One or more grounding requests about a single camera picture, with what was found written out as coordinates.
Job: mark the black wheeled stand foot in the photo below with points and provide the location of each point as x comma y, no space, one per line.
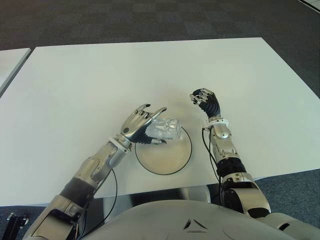
15,222

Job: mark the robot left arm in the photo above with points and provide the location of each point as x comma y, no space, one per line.
100,162

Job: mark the white table pedestal base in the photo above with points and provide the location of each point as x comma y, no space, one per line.
200,193

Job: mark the grey robot torso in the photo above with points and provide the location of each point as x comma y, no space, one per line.
175,217

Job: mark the white plate black rim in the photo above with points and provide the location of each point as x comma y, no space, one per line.
165,157

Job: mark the white neighbouring table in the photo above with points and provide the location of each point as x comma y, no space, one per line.
10,65

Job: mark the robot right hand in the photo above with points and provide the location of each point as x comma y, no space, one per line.
212,105

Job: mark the clear water bottle blue cap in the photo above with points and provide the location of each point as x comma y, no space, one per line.
167,128

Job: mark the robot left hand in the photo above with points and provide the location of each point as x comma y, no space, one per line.
133,125

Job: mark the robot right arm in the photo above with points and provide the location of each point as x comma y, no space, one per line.
225,147

